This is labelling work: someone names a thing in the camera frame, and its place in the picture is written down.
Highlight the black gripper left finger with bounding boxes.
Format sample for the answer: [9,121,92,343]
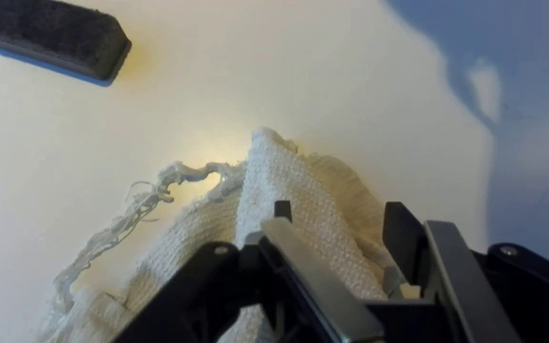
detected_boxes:
[113,199,384,343]

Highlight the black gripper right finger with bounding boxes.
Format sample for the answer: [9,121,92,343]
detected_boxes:
[380,201,549,343]

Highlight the white knitted shirt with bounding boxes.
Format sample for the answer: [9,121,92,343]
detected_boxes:
[33,127,411,343]

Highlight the black rectangular block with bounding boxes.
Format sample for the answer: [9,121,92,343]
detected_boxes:
[0,0,132,90]

